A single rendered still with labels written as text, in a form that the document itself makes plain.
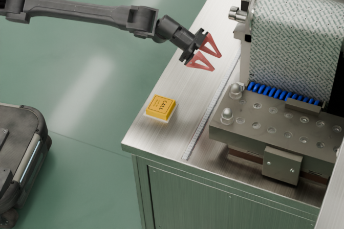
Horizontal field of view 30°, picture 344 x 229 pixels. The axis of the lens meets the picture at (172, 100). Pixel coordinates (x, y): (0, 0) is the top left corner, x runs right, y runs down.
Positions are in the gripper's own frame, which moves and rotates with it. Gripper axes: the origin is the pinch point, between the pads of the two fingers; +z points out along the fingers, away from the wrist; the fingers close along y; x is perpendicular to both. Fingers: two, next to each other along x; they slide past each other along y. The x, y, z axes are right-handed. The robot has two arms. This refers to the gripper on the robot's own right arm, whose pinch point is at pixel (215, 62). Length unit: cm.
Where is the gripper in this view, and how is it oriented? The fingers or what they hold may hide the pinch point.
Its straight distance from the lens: 186.7
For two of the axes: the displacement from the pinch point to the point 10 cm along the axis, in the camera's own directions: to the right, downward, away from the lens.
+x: 4.5, -4.4, -7.8
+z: 8.1, 5.8, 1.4
